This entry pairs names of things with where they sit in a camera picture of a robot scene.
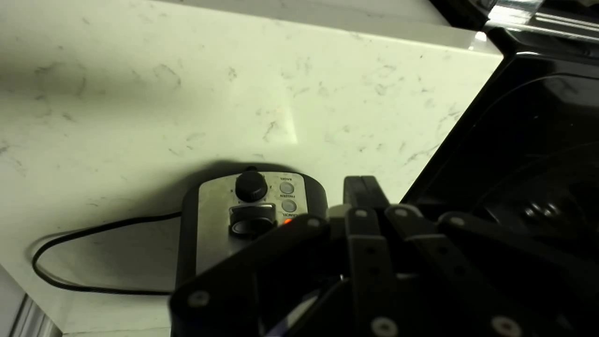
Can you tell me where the black round toaster dial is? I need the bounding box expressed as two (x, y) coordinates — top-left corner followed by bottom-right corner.
(234, 167), (271, 206)

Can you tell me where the black toaster lever knob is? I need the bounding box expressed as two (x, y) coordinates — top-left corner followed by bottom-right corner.
(226, 202), (278, 242)

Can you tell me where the black and silver toaster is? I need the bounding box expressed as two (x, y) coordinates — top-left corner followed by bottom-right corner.
(176, 163), (333, 296)

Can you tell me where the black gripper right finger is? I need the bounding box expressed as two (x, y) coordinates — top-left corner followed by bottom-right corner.
(383, 202), (599, 337)

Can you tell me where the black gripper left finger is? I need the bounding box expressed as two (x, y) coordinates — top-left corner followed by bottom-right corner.
(166, 176), (398, 337)

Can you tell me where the black and steel stove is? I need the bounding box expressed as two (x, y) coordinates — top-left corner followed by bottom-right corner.
(400, 0), (599, 255)

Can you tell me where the black toaster power cable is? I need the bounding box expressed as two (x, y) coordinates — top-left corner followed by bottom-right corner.
(30, 210), (187, 298)

